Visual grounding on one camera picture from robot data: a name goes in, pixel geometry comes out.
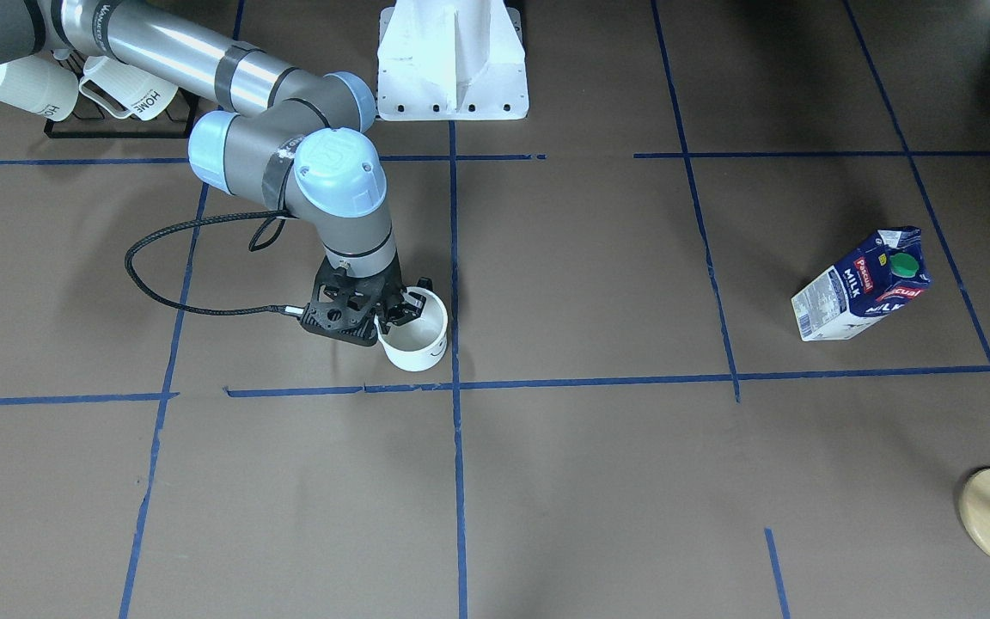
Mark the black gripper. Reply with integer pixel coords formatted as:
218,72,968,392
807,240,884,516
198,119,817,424
299,262,435,347

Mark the white smiley mug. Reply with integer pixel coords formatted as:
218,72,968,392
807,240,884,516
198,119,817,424
375,286,449,372

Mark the blue milk carton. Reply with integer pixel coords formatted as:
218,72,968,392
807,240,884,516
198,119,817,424
792,226,932,341

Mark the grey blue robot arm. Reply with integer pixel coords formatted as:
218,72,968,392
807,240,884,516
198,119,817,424
0,1,435,347

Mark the white ribbed home mug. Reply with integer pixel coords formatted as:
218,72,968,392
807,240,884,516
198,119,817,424
0,56,79,122

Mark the white pole mount base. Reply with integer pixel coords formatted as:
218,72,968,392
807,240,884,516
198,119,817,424
376,1,530,122

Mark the black wire mug rack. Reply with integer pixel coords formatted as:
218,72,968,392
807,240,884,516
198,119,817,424
44,51,200,138

